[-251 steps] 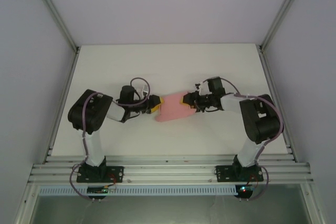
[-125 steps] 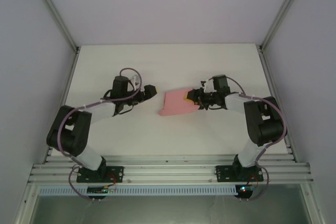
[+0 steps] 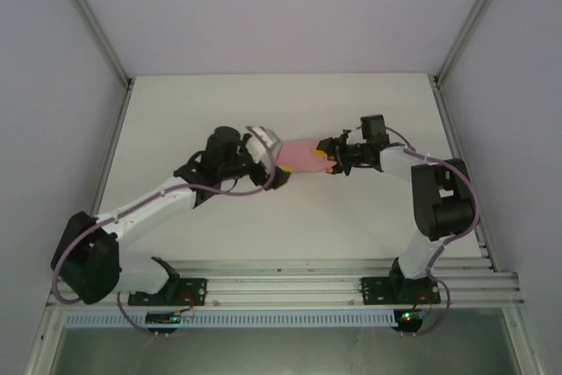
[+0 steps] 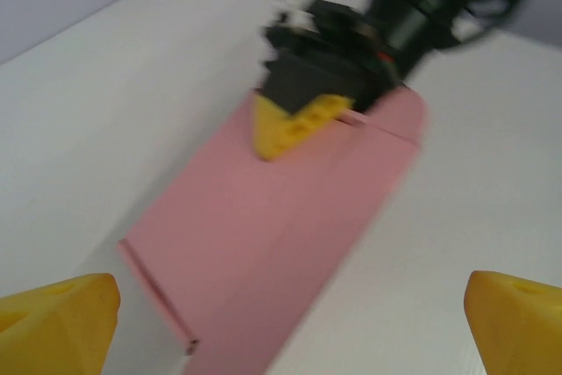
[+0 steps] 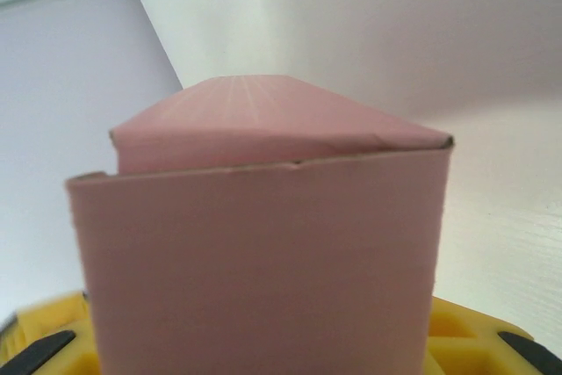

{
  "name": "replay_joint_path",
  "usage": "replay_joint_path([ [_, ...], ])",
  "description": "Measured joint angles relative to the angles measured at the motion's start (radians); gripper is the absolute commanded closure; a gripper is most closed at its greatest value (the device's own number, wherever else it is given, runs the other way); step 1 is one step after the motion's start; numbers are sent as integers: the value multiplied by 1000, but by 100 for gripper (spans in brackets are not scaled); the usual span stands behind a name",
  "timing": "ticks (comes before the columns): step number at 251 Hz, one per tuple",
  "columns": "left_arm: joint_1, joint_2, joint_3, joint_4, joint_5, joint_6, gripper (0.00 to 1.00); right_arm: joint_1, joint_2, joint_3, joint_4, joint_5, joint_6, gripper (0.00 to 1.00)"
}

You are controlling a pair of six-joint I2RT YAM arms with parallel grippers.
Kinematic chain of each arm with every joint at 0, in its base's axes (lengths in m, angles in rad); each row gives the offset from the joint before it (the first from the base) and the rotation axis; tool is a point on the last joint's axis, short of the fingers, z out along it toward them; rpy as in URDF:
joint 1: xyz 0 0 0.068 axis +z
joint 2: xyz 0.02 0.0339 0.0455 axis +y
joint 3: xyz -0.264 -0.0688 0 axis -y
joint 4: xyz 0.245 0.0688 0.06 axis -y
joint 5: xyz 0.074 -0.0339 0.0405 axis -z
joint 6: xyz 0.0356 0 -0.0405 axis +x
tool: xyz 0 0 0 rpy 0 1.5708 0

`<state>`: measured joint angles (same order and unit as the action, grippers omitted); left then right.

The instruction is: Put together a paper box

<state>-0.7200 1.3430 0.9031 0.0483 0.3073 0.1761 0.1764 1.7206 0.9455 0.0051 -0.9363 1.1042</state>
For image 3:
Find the small circuit board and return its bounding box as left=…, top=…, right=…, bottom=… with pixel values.
left=394, top=309, right=429, bottom=330
left=146, top=311, right=197, bottom=328

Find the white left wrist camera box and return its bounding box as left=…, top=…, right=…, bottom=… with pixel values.
left=244, top=124, right=283, bottom=162

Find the aluminium table side rail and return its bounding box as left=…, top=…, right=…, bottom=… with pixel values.
left=21, top=78, right=135, bottom=375
left=430, top=76, right=545, bottom=375

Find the aluminium mounting rail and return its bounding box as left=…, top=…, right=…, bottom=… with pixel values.
left=46, top=256, right=526, bottom=311

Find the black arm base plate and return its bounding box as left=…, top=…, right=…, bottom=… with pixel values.
left=360, top=276, right=442, bottom=306
left=127, top=277, right=208, bottom=306

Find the slotted white cable duct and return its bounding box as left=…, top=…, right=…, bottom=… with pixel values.
left=64, top=313, right=395, bottom=327

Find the aluminium frame post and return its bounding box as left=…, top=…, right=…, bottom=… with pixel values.
left=43, top=0, right=134, bottom=86
left=434, top=0, right=518, bottom=84

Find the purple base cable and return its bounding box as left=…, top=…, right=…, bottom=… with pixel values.
left=117, top=295, right=159, bottom=340
left=412, top=280, right=451, bottom=337

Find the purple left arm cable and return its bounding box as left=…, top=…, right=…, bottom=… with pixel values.
left=50, top=125, right=277, bottom=305

